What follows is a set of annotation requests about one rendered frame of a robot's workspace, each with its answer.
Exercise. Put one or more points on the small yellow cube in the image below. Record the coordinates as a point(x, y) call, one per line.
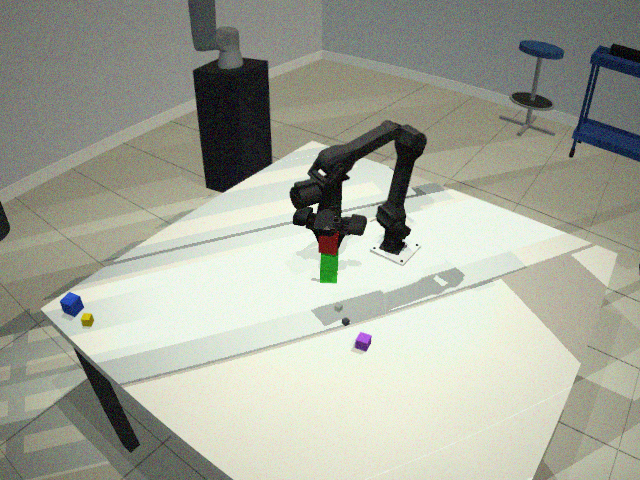
point(87, 319)

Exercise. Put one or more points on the blue cube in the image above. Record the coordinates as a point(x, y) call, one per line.
point(72, 304)

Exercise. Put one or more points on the green block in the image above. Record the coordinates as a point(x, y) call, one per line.
point(328, 276)
point(329, 262)

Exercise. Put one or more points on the red block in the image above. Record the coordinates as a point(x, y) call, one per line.
point(328, 245)

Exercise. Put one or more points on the purple block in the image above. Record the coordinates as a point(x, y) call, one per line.
point(363, 341)

